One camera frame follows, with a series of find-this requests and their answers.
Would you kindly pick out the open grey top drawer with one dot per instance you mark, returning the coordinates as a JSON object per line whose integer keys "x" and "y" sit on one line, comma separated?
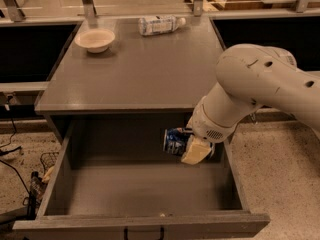
{"x": 112, "y": 175}

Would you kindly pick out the clear plastic water bottle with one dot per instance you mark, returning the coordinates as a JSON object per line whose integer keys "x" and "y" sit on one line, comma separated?
{"x": 156, "y": 25}

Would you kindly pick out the grey cabinet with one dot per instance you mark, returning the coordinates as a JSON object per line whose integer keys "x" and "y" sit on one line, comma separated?
{"x": 165, "y": 72}

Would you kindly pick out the black wire basket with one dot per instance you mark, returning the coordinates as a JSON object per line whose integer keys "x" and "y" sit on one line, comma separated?
{"x": 48, "y": 159}

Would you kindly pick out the black drawer handle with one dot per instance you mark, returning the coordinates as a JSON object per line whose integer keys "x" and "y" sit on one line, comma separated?
{"x": 143, "y": 234}

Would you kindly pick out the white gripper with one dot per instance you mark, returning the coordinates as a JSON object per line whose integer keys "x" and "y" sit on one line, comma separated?
{"x": 204, "y": 126}

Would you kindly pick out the white bowl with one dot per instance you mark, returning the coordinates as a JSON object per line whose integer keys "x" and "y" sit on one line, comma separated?
{"x": 95, "y": 40}

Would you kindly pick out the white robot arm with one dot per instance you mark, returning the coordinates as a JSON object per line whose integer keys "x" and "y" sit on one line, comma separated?
{"x": 249, "y": 77}

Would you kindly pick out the metal railing frame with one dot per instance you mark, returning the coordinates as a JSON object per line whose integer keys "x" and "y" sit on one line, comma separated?
{"x": 32, "y": 10}

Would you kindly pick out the blue pepsi can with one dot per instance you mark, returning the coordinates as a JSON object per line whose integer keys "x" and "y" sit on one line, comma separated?
{"x": 177, "y": 141}

